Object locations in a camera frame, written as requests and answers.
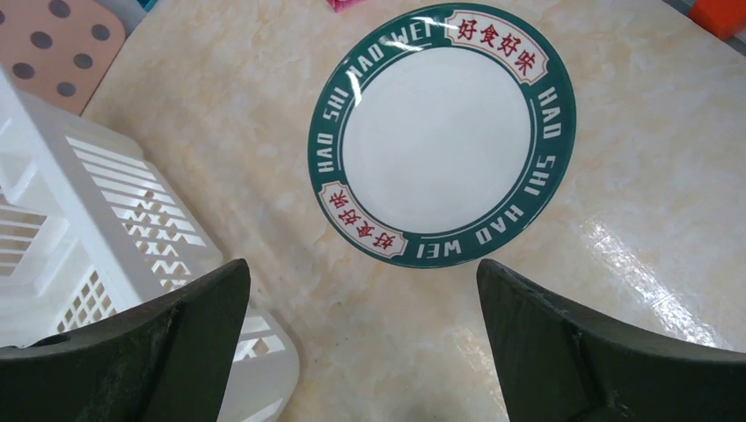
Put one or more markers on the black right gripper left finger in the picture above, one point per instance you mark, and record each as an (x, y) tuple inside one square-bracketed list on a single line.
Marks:
[(167, 359)]

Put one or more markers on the pink perforated board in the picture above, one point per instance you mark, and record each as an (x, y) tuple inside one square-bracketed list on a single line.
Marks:
[(59, 50)]

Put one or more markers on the pink toy brick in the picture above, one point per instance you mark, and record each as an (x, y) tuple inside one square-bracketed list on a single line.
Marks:
[(341, 5)]

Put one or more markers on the white plastic dish rack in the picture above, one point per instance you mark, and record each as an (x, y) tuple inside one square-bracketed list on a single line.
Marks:
[(90, 228)]

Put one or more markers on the red toy block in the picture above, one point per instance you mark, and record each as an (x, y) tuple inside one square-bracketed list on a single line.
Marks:
[(724, 19)]

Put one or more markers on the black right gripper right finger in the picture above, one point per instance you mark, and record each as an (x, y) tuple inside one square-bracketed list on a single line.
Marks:
[(558, 360)]

